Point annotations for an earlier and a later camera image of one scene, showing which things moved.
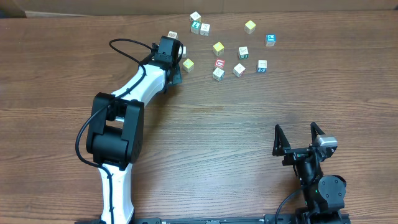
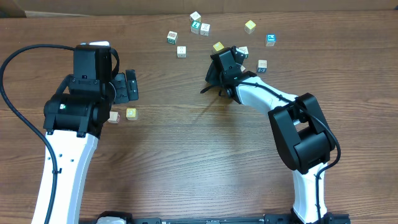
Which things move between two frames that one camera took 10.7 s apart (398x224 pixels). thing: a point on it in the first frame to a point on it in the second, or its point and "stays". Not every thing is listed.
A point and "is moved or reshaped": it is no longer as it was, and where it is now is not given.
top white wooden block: (195, 16) stays
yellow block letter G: (188, 65) is moved or reshaped
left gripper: (178, 77) to (127, 86)
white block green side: (243, 53) stays
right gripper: (282, 148) to (212, 76)
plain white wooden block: (184, 53) stays
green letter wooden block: (195, 26) stays
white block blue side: (262, 65) stays
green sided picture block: (173, 34) stays
